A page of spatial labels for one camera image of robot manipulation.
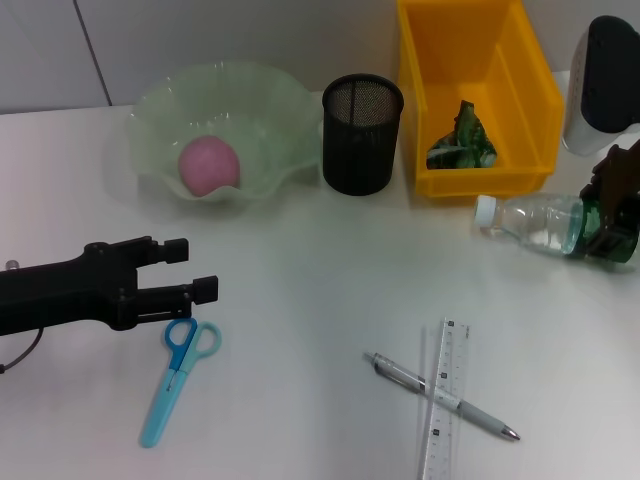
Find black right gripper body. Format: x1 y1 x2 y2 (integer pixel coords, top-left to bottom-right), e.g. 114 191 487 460
591 139 640 215

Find blue capped scissors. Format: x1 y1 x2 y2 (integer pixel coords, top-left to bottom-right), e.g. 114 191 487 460
139 318 223 449

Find pink peach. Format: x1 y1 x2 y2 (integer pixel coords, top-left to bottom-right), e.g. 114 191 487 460
178 134 241 197

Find clear green-label water bottle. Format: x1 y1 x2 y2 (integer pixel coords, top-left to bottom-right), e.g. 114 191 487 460
473 193 640 271

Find yellow plastic bin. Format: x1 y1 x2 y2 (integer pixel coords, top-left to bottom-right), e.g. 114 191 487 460
397 0 566 200

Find clear plastic ruler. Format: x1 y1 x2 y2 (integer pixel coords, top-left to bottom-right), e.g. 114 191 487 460
417 317 471 480

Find translucent green wavy fruit plate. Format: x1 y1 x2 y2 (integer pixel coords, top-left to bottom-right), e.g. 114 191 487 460
124 60 324 204

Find black mesh pen holder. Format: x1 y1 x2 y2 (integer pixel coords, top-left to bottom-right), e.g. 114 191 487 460
321 73 405 197

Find grey white ballpoint pen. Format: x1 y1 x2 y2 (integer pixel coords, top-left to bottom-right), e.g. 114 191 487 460
362 351 521 442

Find green plastic wrapper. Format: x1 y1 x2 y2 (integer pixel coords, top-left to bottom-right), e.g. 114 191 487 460
424 99 500 171

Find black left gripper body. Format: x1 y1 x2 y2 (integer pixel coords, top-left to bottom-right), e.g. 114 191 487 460
0 241 151 334

